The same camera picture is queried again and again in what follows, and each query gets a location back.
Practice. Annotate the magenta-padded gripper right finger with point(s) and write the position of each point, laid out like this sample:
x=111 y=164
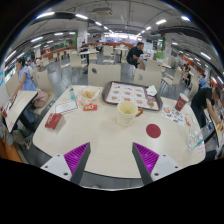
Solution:
x=148 y=158

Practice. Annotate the red sauce packet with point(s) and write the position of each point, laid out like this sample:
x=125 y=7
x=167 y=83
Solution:
x=187 y=120
x=90 y=107

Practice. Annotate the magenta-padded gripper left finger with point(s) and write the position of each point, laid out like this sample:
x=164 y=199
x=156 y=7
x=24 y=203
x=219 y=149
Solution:
x=75 y=158

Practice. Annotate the pink bag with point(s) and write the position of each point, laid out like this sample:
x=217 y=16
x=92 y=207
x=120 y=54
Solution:
x=40 y=99

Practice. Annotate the printed paper flyer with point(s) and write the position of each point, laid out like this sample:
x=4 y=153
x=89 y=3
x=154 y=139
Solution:
x=172 y=115

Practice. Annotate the beige dining chair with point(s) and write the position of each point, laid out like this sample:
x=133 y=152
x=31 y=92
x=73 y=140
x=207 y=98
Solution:
x=104 y=75
x=147 y=79
x=43 y=81

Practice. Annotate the ceiling air conditioner unit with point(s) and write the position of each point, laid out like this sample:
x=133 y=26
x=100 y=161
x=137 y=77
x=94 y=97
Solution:
x=102 y=11

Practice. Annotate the clear plastic food bag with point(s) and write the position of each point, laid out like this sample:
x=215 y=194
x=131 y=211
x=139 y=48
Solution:
x=88 y=94

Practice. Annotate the crumpled white napkin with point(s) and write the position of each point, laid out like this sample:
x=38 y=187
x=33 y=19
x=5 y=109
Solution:
x=151 y=90

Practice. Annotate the ceiling strip lights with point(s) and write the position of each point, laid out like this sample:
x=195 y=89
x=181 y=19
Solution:
x=45 y=14

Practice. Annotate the flat round red coaster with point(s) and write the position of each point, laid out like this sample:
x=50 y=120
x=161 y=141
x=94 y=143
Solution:
x=153 y=131

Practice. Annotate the red table card stand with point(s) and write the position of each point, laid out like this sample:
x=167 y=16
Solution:
x=53 y=120

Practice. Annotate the brown tray with paper liner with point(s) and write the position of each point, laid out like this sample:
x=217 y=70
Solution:
x=128 y=94

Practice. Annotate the group of beige chairs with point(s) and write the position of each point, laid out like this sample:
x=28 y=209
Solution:
x=76 y=60

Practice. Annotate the white neighbouring dining table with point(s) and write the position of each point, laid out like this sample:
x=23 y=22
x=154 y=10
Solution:
x=220 y=133
x=20 y=105

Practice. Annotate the red paper cup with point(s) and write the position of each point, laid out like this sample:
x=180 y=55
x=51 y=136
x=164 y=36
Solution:
x=181 y=101

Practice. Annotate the small teal-filled clear bottle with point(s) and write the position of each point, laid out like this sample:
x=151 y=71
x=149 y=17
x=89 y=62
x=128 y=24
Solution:
x=72 y=94

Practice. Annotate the white card with red border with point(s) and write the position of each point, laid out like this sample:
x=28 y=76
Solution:
x=66 y=107

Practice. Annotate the person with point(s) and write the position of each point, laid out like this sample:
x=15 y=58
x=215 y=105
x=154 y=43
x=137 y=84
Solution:
x=134 y=55
x=84 y=47
x=25 y=80
x=202 y=100
x=202 y=81

